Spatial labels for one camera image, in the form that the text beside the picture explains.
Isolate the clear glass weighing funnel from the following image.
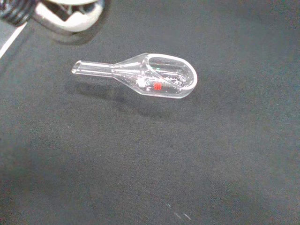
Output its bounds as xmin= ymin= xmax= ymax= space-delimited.
xmin=71 ymin=52 xmax=198 ymax=100

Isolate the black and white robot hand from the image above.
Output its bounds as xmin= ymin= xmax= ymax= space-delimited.
xmin=0 ymin=0 xmax=105 ymax=34

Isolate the black bench cloth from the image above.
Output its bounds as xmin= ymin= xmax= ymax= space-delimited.
xmin=0 ymin=0 xmax=300 ymax=225

